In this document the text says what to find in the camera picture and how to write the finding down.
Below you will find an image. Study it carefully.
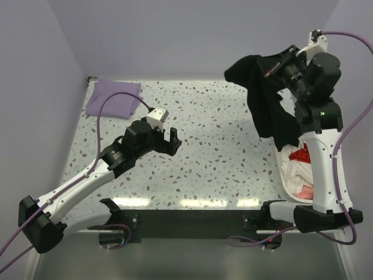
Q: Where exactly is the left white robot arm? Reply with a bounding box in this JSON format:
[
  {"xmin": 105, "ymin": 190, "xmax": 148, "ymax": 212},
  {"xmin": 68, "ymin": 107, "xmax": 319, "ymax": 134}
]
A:
[{"xmin": 18, "ymin": 117, "xmax": 182, "ymax": 254}]

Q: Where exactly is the black t shirt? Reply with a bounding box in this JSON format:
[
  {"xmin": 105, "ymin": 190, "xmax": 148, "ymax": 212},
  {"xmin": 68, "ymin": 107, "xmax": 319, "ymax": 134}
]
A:
[{"xmin": 224, "ymin": 55, "xmax": 301, "ymax": 151}]

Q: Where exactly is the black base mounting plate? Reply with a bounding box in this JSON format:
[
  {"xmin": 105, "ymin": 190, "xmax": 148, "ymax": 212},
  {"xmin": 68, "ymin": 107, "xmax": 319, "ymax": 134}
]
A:
[{"xmin": 105, "ymin": 209, "xmax": 292, "ymax": 243}]

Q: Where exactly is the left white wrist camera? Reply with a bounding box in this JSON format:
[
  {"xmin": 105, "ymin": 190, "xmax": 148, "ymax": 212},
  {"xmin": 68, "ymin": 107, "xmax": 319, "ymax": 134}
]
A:
[{"xmin": 146, "ymin": 107, "xmax": 169, "ymax": 131}]

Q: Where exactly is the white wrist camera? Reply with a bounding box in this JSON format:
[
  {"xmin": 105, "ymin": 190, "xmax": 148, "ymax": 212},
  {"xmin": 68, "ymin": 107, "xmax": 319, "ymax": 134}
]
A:
[
  {"xmin": 146, "ymin": 107, "xmax": 169, "ymax": 131},
  {"xmin": 295, "ymin": 29, "xmax": 328, "ymax": 61}
]

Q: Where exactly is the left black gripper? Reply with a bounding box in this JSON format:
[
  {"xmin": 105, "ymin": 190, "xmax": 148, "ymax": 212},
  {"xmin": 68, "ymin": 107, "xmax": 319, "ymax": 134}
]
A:
[{"xmin": 135, "ymin": 122, "xmax": 181, "ymax": 159}]

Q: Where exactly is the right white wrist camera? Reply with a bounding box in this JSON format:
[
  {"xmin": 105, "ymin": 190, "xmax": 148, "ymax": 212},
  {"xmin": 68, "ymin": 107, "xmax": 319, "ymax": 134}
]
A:
[{"xmin": 295, "ymin": 29, "xmax": 328, "ymax": 61}]

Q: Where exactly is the white laundry basket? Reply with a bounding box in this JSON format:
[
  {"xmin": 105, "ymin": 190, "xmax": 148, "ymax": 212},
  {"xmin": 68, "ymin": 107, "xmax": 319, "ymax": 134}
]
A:
[{"xmin": 275, "ymin": 87, "xmax": 315, "ymax": 204}]

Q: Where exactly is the folded purple t shirt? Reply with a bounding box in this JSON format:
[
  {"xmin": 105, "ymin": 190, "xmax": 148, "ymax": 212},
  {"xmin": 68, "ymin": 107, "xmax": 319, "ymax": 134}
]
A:
[{"xmin": 85, "ymin": 79, "xmax": 141, "ymax": 119}]

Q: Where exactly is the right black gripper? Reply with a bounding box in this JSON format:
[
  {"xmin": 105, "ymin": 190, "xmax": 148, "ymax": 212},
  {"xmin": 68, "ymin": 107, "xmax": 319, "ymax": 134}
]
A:
[{"xmin": 257, "ymin": 45, "xmax": 311, "ymax": 100}]

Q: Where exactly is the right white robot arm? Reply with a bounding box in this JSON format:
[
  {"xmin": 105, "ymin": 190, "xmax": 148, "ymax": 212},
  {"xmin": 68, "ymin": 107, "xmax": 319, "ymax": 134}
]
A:
[{"xmin": 257, "ymin": 45, "xmax": 363, "ymax": 233}]

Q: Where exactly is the pink garment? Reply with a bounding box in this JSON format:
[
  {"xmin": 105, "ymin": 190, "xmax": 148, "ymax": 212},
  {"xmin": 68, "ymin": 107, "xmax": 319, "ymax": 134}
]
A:
[{"xmin": 294, "ymin": 185, "xmax": 314, "ymax": 200}]

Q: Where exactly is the white red print t shirt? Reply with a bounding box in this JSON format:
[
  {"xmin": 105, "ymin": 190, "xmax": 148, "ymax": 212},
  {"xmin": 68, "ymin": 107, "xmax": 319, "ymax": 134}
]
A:
[{"xmin": 282, "ymin": 142, "xmax": 315, "ymax": 193}]

